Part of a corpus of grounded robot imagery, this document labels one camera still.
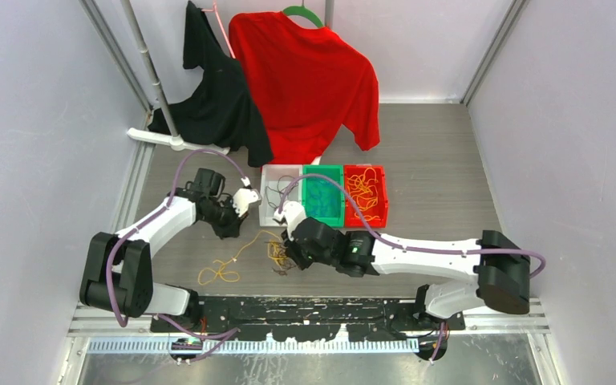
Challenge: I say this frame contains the brown cable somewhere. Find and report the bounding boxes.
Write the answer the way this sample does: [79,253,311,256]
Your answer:
[268,241,298,278]
[264,176,298,211]

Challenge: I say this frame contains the yellow cable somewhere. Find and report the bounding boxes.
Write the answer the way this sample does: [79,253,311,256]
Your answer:
[197,229,282,287]
[346,167,383,221]
[266,240,290,262]

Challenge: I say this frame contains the blue cable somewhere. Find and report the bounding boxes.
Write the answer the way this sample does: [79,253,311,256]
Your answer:
[306,177,341,218]

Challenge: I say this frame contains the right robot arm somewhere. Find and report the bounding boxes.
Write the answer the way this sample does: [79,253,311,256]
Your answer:
[282,217,531,330]

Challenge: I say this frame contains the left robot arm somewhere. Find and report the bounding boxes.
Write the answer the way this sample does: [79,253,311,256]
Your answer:
[79,168,261,331]

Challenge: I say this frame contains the green plastic bin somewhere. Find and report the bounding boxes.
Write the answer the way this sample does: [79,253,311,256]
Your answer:
[302,165,346,228]

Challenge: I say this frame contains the white plastic bin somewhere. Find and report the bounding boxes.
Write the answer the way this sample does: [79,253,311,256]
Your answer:
[258,164,303,227]

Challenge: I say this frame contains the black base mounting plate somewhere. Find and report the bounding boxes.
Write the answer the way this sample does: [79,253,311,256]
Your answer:
[174,296,440,342]

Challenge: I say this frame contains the red plastic bin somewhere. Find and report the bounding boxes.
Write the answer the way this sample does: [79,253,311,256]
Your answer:
[343,164,389,229]

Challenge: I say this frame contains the white clothes rack stand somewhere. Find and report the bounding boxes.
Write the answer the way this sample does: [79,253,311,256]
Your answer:
[120,0,229,155]

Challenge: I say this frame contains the black t-shirt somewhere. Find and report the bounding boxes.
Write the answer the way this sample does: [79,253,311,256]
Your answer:
[168,2,274,168]

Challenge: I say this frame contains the red t-shirt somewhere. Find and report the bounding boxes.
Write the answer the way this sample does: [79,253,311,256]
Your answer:
[229,12,380,164]

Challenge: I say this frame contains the pink clothes hanger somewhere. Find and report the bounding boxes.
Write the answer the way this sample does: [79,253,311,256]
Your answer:
[202,0,237,59]

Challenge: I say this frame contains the green clothes hanger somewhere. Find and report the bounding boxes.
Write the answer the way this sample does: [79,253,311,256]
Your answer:
[282,5,325,28]

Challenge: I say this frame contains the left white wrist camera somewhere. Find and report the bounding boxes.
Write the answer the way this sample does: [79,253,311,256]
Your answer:
[233,188,261,217]

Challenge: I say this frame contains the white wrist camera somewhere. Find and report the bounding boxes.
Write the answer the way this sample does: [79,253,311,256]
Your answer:
[274,201,307,233]
[233,188,261,217]

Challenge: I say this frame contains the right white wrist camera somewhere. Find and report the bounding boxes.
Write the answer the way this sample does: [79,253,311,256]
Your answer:
[274,201,307,233]

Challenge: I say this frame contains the aluminium frame rail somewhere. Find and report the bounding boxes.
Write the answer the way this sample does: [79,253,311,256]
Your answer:
[67,299,551,337]

